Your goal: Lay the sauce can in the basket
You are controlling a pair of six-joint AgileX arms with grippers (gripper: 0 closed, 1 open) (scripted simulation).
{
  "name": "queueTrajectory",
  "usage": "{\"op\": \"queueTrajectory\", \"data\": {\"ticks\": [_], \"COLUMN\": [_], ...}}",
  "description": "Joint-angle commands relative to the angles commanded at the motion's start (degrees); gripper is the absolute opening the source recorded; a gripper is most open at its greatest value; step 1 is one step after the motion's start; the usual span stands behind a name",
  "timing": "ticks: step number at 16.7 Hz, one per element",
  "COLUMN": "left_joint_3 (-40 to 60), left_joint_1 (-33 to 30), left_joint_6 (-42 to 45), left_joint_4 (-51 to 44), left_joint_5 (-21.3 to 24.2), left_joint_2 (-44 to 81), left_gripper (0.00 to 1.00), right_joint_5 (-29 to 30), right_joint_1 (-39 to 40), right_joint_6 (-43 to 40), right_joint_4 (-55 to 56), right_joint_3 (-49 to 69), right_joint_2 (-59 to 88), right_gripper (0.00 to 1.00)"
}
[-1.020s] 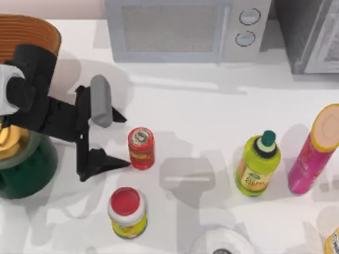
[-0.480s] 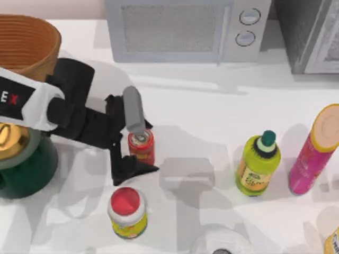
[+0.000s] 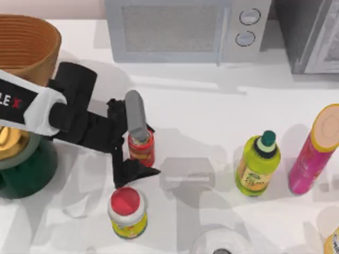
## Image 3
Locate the red can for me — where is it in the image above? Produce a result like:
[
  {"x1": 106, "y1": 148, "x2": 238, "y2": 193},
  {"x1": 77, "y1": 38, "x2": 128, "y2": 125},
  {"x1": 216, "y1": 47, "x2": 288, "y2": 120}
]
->
[{"x1": 127, "y1": 129, "x2": 156, "y2": 168}]

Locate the red-lidded yellow jar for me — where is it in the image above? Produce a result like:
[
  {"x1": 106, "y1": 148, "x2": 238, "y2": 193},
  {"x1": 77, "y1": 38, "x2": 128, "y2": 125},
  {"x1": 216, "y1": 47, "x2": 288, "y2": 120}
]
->
[{"x1": 107, "y1": 186, "x2": 149, "y2": 239}]

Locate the pale microwave oven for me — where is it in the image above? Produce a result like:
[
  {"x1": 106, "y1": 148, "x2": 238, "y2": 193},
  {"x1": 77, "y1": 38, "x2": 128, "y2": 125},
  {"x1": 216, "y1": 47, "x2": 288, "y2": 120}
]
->
[{"x1": 104, "y1": 0, "x2": 273, "y2": 65}]

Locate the brown wooden basket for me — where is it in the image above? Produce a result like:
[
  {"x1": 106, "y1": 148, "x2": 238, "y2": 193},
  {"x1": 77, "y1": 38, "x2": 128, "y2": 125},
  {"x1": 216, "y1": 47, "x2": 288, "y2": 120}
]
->
[{"x1": 0, "y1": 14, "x2": 63, "y2": 87}]

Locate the green bottle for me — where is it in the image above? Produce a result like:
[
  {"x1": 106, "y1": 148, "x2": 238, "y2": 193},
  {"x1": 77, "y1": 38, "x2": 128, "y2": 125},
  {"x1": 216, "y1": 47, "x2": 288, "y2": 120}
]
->
[{"x1": 235, "y1": 130, "x2": 282, "y2": 197}]

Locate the microwave knob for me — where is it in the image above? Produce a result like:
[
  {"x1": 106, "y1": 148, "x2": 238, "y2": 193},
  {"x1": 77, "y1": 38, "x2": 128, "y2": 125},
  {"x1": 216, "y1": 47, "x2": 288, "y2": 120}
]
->
[
  {"x1": 235, "y1": 30, "x2": 257, "y2": 48},
  {"x1": 238, "y1": 7, "x2": 262, "y2": 25}
]

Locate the pink tube can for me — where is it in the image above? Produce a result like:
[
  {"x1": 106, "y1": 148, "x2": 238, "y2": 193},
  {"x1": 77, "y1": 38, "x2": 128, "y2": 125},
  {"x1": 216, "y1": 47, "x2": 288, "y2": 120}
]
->
[{"x1": 288, "y1": 103, "x2": 339, "y2": 196}]

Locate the grey cabinet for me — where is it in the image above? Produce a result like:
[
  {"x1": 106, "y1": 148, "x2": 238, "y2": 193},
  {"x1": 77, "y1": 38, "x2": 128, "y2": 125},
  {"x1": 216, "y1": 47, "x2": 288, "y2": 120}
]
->
[{"x1": 274, "y1": 0, "x2": 339, "y2": 76}]

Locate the yellow can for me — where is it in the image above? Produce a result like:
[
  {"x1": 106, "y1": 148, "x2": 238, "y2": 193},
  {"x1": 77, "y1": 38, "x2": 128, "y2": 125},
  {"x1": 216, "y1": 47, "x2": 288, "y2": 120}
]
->
[{"x1": 323, "y1": 224, "x2": 339, "y2": 254}]

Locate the microwave door handle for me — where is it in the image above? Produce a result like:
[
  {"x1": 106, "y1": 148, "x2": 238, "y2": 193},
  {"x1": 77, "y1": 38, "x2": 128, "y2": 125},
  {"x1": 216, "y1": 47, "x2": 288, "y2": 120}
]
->
[{"x1": 216, "y1": 6, "x2": 230, "y2": 67}]

